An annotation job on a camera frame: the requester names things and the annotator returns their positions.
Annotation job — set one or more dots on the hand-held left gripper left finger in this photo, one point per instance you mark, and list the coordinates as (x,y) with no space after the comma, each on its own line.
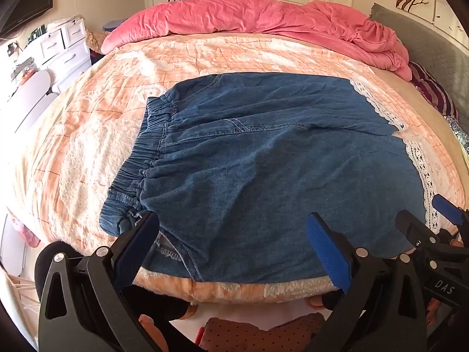
(135,242)

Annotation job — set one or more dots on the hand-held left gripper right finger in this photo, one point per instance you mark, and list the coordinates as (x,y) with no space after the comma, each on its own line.
(328,249)

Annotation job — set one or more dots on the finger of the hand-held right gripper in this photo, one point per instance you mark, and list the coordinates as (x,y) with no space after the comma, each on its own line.
(414,227)
(445,205)

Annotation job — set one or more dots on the blue denim skirt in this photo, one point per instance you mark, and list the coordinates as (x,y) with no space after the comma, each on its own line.
(256,172)

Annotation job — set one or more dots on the person's right hand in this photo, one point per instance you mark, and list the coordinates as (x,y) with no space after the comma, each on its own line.
(457,244)

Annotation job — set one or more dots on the blue floral pillow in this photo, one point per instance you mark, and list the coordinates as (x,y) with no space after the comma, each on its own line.
(460,130)

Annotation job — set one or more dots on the bed with peach lace cover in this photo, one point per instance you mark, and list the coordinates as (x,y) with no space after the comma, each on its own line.
(91,146)

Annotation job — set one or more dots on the brown dotted mat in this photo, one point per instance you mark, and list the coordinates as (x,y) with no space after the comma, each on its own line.
(256,333)

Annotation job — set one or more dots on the pink bag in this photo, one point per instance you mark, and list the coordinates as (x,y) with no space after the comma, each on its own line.
(24,229)

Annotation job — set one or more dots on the purple striped pillow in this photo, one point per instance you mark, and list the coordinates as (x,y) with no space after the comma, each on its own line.
(432,88)

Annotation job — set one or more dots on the grey padded headboard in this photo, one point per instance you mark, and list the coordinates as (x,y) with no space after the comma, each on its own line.
(436,44)

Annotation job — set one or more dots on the white chair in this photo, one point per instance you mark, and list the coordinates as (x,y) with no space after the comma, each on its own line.
(29,91)

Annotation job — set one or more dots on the white drawer chest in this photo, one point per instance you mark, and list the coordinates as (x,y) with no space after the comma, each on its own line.
(62,51)

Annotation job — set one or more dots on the tan plush toy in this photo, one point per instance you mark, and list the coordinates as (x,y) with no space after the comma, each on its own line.
(96,41)

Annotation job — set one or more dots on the blue plastic bin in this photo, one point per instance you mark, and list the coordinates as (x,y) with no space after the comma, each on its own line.
(110,26)

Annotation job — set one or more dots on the pink duvet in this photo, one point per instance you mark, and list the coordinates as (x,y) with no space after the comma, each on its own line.
(256,14)

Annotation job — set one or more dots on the black flat television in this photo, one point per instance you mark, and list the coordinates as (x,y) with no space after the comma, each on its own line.
(22,0)

